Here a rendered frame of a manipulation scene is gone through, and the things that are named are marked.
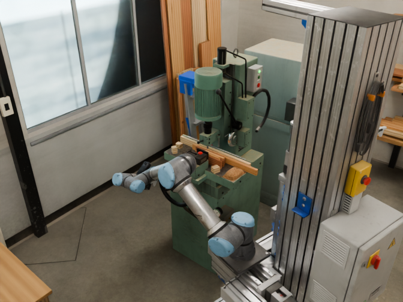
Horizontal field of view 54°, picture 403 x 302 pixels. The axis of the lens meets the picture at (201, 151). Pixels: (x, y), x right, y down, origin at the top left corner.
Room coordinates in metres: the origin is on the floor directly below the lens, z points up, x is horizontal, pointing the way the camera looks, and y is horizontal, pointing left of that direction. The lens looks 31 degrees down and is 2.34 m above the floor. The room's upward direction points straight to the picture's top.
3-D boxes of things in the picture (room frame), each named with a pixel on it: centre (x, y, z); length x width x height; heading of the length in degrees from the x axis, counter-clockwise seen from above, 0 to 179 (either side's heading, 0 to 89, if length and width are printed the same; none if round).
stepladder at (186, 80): (3.24, 0.04, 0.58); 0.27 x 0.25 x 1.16; 55
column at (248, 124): (2.61, -0.22, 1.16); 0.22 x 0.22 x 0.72; 51
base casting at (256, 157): (2.48, -0.12, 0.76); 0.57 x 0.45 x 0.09; 141
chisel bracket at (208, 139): (2.39, -0.06, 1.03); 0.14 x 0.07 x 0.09; 141
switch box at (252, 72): (2.54, -0.35, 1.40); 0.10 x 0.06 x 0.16; 141
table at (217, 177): (2.27, 0.00, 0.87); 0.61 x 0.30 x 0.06; 51
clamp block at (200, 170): (2.21, 0.05, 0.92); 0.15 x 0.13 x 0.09; 51
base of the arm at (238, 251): (1.54, -0.21, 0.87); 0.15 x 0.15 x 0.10
